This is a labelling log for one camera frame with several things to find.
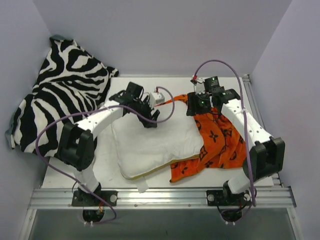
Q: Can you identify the white pillow yellow side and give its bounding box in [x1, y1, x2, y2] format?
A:
[111, 100, 204, 193]

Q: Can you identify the orange patterned pillowcase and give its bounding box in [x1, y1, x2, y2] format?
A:
[169, 107, 247, 183]

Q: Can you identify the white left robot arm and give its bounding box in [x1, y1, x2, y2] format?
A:
[56, 82, 165, 206]

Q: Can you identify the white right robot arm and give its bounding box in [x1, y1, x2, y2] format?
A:
[186, 76, 286, 205]

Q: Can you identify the zebra print pillow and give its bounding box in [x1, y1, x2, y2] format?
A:
[5, 35, 119, 154]

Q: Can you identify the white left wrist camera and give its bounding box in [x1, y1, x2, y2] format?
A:
[149, 92, 165, 107]

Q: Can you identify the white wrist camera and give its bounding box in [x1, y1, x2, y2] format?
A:
[149, 92, 165, 107]
[195, 78, 206, 95]

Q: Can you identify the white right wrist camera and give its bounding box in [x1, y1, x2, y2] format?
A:
[195, 78, 206, 95]

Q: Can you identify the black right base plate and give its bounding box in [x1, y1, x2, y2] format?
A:
[206, 189, 251, 207]

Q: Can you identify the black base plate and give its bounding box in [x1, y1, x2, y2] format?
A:
[71, 189, 118, 207]
[206, 189, 251, 207]

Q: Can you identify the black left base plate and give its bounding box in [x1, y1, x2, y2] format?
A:
[71, 189, 118, 207]

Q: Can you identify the aluminium mounting rail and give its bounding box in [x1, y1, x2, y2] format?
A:
[29, 185, 297, 210]

